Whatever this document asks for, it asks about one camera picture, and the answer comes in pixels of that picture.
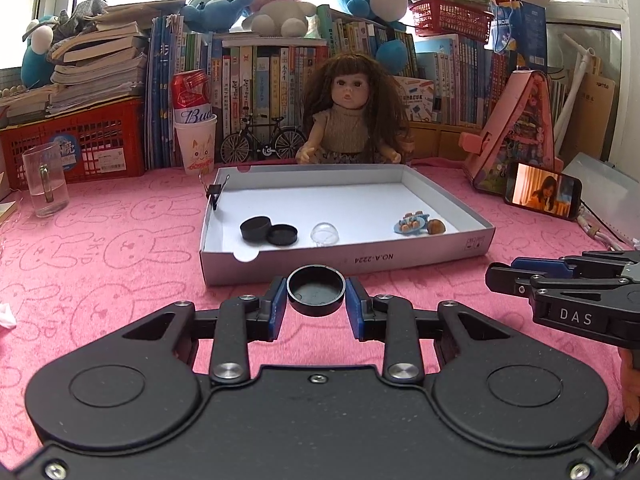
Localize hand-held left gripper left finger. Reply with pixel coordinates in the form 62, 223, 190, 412
119, 275, 288, 386

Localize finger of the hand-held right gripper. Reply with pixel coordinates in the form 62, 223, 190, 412
511, 250, 640, 281
485, 262, 636, 307

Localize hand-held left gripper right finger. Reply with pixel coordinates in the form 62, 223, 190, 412
345, 275, 517, 386

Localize black round cup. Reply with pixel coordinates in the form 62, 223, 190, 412
286, 265, 347, 317

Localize shallow black lid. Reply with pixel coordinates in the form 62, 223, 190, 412
266, 225, 299, 247

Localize clear plastic dome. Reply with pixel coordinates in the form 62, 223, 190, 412
310, 221, 342, 249

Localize black round cap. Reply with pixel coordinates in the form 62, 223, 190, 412
239, 216, 274, 243

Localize white cardboard box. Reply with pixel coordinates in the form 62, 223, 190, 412
199, 162, 496, 288

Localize person's right hand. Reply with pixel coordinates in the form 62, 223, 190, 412
619, 347, 640, 428

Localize black smartphone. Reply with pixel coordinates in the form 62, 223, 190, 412
504, 161, 583, 221

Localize silver flat box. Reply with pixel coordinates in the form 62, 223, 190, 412
562, 152, 640, 248

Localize black binder clip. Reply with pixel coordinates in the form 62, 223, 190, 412
199, 172, 231, 211

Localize pink triangular toy house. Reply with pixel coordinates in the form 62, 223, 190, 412
459, 70, 565, 196

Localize wooden shelf box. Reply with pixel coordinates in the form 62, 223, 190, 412
407, 121, 493, 158

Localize pink rabbit-print blanket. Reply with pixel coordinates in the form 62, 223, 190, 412
0, 155, 640, 461

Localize miniature black bicycle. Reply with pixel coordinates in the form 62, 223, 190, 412
220, 114, 307, 165

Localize thin picture books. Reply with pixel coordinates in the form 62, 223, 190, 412
545, 67, 573, 128

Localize white paper cup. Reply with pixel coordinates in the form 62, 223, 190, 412
173, 114, 218, 176

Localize brown-haired doll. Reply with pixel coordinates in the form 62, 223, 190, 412
298, 52, 416, 166

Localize colourful printed carton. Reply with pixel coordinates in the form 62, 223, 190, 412
392, 75, 436, 123

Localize row of blue-spined books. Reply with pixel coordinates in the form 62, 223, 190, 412
415, 32, 521, 128

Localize row of colourful books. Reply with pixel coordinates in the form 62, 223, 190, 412
210, 4, 418, 161

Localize red drink can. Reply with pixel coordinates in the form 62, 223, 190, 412
171, 69, 213, 123

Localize row of blue folders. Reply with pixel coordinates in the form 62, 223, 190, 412
145, 15, 213, 170

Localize large red plastic basket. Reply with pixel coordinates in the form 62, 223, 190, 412
0, 97, 147, 183

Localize small red plastic basket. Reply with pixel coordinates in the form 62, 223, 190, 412
409, 0, 496, 43

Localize clear glass mug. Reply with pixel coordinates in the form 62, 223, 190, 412
21, 142, 70, 218

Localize stack of worn books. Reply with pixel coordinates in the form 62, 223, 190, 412
0, 2, 188, 121

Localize blue elephant plush toy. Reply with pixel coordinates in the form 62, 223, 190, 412
180, 0, 253, 35

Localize blue and white plush toy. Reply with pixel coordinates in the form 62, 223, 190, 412
20, 10, 73, 88

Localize grey plush toy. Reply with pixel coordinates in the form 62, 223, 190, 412
57, 0, 108, 41

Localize white cable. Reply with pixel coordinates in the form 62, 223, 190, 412
575, 210, 640, 253

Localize white pipe frame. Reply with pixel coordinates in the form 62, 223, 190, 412
550, 32, 598, 161

